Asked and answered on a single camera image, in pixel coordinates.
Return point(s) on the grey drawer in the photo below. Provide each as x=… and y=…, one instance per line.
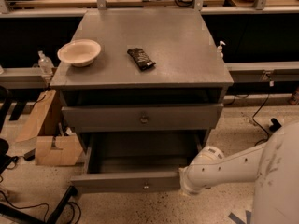
x=136, y=161
x=126, y=118

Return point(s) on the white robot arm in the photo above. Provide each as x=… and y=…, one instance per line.
x=273, y=168

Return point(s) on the grey drawer cabinet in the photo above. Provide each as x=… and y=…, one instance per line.
x=188, y=69

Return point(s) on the grey top drawer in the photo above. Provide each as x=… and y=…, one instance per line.
x=126, y=118

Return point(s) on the black snack packet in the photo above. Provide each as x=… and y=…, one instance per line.
x=141, y=59

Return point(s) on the white bowl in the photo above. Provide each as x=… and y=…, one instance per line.
x=79, y=53

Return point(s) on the white pump bottle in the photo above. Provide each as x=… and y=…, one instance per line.
x=220, y=48

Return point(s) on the cardboard box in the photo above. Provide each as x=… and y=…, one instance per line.
x=52, y=147

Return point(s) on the clear sanitizer bottle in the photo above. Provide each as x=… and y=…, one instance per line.
x=45, y=63

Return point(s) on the black stand leg left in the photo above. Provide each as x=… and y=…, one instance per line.
x=15, y=214

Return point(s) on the black stand leg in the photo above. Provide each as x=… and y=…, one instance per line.
x=275, y=125
x=15, y=214

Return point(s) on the black stand leg right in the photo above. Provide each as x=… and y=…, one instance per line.
x=275, y=125

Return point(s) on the orange bottle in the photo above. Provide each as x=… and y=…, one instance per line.
x=294, y=100

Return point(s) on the black chair left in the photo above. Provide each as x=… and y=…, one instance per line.
x=6, y=101

